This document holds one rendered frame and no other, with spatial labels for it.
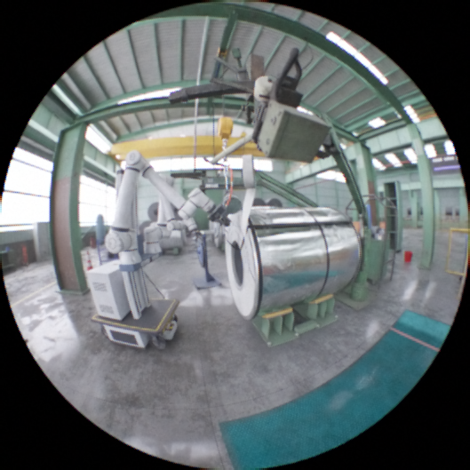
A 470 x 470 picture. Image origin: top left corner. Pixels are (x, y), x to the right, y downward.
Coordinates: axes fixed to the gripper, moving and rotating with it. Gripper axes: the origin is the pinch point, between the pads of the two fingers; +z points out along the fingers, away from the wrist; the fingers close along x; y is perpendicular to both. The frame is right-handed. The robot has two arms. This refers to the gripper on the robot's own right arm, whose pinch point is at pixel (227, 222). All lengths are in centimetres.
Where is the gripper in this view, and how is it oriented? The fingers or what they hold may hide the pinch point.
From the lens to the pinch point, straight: 121.6
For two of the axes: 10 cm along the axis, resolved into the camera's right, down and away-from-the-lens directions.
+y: 1.8, 4.9, -8.5
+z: 6.7, 5.8, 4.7
